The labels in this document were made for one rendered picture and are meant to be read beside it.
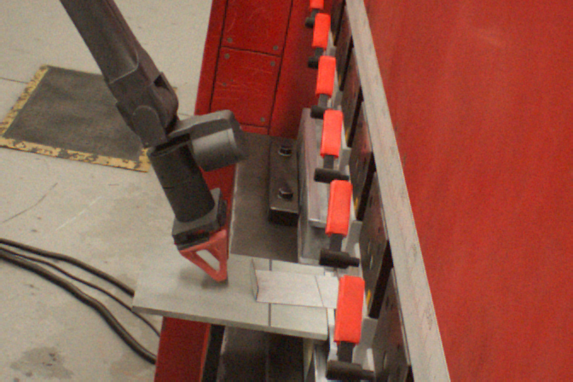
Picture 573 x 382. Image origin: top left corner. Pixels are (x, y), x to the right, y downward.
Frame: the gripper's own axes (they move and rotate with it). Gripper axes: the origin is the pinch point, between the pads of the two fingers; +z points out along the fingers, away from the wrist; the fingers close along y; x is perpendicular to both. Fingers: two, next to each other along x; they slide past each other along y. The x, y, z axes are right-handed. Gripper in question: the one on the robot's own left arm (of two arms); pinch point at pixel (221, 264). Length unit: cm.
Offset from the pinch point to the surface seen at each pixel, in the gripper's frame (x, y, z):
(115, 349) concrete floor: 70, 123, 78
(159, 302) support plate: 7.6, -8.6, -2.1
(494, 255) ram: -36, -79, -35
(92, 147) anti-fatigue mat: 92, 248, 64
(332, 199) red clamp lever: -22.3, -31.7, -19.5
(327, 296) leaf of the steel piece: -12.3, -0.8, 9.6
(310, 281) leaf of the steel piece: -10.3, 2.6, 8.4
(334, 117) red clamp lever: -23.4, -10.8, -19.8
